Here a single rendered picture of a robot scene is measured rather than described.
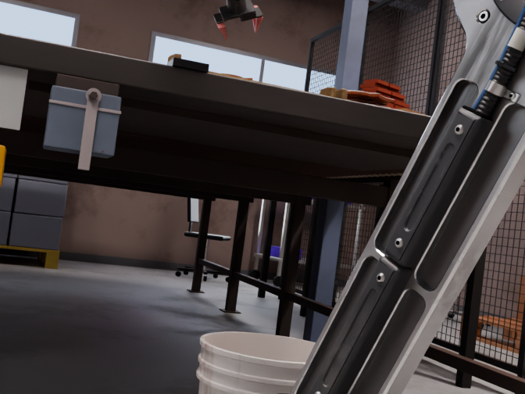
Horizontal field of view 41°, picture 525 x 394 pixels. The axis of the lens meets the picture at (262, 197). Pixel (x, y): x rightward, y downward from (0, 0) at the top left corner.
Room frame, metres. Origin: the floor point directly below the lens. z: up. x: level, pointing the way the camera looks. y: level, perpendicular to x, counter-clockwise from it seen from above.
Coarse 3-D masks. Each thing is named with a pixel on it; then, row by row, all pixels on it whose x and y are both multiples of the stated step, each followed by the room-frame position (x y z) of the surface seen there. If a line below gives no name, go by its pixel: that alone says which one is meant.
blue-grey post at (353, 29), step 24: (360, 0) 3.72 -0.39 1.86; (360, 24) 3.72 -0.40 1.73; (360, 48) 3.73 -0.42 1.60; (336, 72) 3.79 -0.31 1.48; (336, 216) 3.72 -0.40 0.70; (336, 240) 3.73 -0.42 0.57; (312, 264) 3.78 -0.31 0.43; (336, 264) 3.73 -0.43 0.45; (312, 288) 3.75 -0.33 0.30; (312, 312) 3.71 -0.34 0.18; (312, 336) 3.71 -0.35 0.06
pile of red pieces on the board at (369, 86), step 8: (368, 80) 2.68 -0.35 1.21; (376, 80) 2.65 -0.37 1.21; (368, 88) 2.67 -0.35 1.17; (376, 88) 2.64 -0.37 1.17; (384, 88) 2.69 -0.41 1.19; (392, 88) 2.72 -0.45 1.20; (400, 88) 2.73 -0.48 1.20; (384, 96) 2.67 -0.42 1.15; (392, 96) 2.70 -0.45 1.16; (400, 96) 2.72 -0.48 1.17; (392, 104) 2.68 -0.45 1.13; (400, 104) 2.71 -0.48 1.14
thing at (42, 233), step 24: (0, 192) 5.86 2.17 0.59; (24, 192) 5.92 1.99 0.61; (48, 192) 5.99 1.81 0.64; (0, 216) 5.86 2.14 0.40; (24, 216) 5.93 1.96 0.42; (48, 216) 6.01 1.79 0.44; (0, 240) 5.87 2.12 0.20; (24, 240) 5.94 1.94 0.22; (48, 240) 6.01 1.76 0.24; (48, 264) 6.02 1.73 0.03
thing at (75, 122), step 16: (64, 80) 1.38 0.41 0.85; (80, 80) 1.39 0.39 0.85; (64, 96) 1.36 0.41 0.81; (80, 96) 1.37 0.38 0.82; (96, 96) 1.37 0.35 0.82; (112, 96) 1.39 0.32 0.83; (48, 112) 1.36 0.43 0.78; (64, 112) 1.36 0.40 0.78; (80, 112) 1.37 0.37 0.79; (96, 112) 1.38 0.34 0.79; (112, 112) 1.39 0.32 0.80; (48, 128) 1.36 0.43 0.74; (64, 128) 1.37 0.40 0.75; (80, 128) 1.37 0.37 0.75; (96, 128) 1.38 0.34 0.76; (112, 128) 1.39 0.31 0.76; (48, 144) 1.36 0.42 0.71; (64, 144) 1.37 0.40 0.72; (80, 144) 1.38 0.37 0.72; (96, 144) 1.39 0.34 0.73; (112, 144) 1.40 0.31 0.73; (80, 160) 1.37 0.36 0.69
